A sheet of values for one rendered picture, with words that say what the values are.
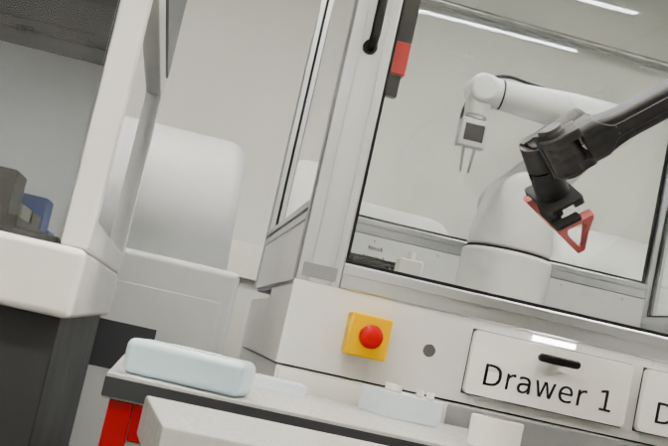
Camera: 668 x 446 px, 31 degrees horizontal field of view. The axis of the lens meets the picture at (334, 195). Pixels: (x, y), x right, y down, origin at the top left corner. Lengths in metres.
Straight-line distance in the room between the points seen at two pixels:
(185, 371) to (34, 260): 0.41
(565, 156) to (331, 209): 0.42
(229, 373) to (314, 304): 0.62
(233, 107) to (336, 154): 3.25
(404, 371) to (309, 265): 0.24
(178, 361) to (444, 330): 0.73
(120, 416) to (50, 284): 0.39
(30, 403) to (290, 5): 3.77
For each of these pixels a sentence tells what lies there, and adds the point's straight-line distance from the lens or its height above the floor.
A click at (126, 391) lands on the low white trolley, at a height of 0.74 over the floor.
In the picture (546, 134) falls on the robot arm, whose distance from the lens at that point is 1.92.
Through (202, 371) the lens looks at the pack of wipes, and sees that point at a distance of 1.47.
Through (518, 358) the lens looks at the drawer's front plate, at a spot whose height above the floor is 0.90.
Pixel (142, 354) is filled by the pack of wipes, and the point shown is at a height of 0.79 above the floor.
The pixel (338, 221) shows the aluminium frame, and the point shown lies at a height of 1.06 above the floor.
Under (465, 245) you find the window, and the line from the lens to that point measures 2.13.
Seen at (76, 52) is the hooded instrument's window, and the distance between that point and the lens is 1.86.
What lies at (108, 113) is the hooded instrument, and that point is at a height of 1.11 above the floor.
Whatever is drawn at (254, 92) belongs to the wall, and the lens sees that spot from 5.35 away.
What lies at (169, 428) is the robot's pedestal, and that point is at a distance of 0.94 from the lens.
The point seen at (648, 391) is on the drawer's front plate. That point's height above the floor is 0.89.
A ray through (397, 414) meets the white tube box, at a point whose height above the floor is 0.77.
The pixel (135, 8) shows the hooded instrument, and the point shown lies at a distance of 1.87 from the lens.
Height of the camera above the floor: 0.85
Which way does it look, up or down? 7 degrees up
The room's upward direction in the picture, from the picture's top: 13 degrees clockwise
